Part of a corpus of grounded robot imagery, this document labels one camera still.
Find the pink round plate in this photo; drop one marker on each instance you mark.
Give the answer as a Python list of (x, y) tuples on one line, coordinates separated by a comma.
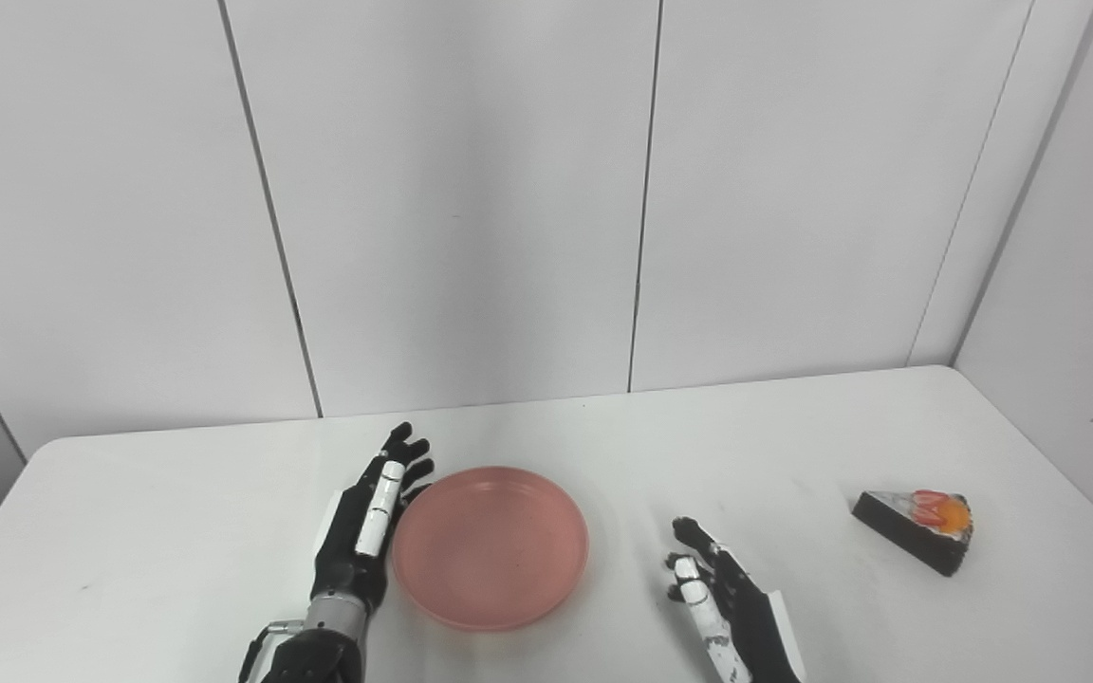
[(491, 548)]

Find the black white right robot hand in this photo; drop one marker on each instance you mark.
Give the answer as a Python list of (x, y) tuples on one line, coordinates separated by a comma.
[(731, 617)]

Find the chocolate cake slice with fruit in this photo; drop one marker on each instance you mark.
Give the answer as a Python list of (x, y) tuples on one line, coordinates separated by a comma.
[(917, 529)]

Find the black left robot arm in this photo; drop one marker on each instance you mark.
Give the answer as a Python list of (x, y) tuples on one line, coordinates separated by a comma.
[(319, 645)]

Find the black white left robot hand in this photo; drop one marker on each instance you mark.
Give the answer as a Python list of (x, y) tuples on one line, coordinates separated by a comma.
[(357, 541)]

